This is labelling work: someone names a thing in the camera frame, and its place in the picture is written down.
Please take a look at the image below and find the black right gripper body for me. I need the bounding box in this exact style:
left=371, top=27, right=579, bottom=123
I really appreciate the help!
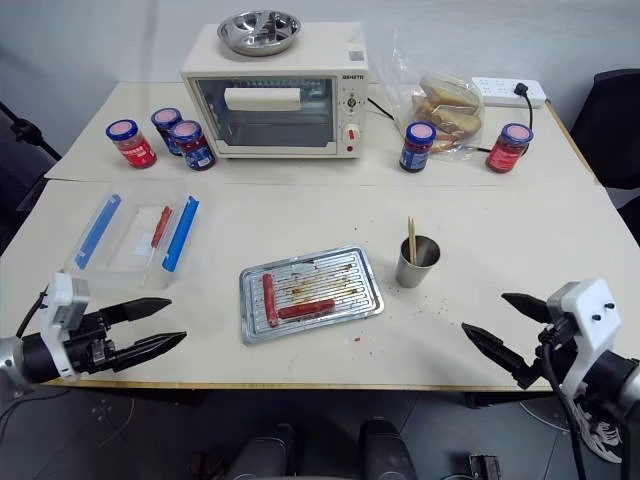
left=530, top=321, right=581, bottom=386

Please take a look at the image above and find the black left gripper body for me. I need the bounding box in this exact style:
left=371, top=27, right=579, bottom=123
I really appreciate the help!
left=63, top=308, right=120, bottom=377

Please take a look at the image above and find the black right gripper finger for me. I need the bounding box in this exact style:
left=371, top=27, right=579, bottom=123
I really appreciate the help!
left=460, top=322, right=537, bottom=391
left=500, top=292, right=552, bottom=327

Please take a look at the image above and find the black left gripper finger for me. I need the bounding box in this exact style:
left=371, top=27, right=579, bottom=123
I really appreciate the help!
left=112, top=330, right=188, bottom=373
left=98, top=297, right=173, bottom=325

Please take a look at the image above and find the clear plastic storage box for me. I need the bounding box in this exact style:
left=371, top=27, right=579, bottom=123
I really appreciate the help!
left=61, top=191, right=202, bottom=292

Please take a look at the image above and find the white paper towel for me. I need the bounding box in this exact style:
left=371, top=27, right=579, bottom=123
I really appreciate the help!
left=121, top=206, right=167, bottom=262

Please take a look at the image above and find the blue box clip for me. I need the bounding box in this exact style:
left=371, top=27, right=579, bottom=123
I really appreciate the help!
left=73, top=193, right=123, bottom=268
left=161, top=195, right=201, bottom=273

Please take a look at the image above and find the white patterned shoe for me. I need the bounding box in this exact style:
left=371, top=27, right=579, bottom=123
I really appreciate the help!
left=572, top=397, right=624, bottom=467

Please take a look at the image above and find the stainless steel cup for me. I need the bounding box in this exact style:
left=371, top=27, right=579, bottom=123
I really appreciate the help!
left=394, top=235, right=442, bottom=289

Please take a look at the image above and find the small black floor device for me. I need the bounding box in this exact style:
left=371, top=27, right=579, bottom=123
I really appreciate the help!
left=468, top=453, right=503, bottom=480

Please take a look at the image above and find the red label jam jar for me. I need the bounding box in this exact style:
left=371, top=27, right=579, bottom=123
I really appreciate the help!
left=485, top=122, right=535, bottom=174
left=105, top=118, right=158, bottom=171

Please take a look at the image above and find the blue label jam jar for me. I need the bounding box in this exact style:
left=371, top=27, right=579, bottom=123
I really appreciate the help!
left=398, top=121, right=438, bottom=175
left=168, top=120, right=218, bottom=173
left=150, top=106, right=184, bottom=157

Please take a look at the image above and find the silver ribbed baking tray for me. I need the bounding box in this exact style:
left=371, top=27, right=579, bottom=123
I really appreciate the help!
left=238, top=243, right=386, bottom=347

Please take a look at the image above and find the black office chair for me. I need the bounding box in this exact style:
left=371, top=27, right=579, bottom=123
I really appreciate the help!
left=568, top=68, right=640, bottom=192

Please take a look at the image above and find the toast bread slice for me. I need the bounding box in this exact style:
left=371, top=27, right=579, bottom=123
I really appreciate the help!
left=421, top=84, right=482, bottom=110
left=412, top=102, right=484, bottom=142

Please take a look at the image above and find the black tripod stand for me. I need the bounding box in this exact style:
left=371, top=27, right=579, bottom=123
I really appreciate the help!
left=0, top=99, right=64, bottom=162

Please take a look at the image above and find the white power strip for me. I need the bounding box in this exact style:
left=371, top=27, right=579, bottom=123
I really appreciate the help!
left=471, top=76, right=548, bottom=110

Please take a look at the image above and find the clear plastic bread bag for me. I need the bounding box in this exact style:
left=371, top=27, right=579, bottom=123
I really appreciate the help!
left=358, top=13, right=487, bottom=162

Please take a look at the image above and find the white toaster oven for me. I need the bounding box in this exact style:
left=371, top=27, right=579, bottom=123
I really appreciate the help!
left=180, top=21, right=370, bottom=161

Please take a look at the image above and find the stainless steel bowl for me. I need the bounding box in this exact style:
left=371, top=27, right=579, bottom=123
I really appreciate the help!
left=216, top=9, right=303, bottom=58

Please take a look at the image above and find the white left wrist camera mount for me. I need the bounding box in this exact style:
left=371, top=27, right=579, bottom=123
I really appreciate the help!
left=39, top=271, right=92, bottom=383

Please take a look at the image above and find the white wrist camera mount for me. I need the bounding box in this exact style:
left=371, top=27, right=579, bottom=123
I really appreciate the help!
left=545, top=278, right=625, bottom=402
left=39, top=271, right=92, bottom=383

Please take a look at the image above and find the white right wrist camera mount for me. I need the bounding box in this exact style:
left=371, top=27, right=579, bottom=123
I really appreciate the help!
left=545, top=278, right=625, bottom=402

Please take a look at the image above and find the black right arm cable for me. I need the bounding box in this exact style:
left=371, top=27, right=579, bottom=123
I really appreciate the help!
left=540, top=338, right=590, bottom=480

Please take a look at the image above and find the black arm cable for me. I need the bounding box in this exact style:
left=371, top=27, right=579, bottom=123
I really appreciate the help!
left=540, top=338, right=590, bottom=480
left=14, top=283, right=52, bottom=342

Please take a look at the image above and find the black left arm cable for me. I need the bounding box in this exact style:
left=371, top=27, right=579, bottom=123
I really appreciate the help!
left=14, top=283, right=52, bottom=342

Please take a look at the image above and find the black plug with cable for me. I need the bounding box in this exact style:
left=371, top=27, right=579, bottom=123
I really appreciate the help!
left=477, top=82, right=535, bottom=154

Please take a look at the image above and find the black oven power cable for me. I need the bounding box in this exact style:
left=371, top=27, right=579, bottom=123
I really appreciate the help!
left=367, top=96, right=397, bottom=124

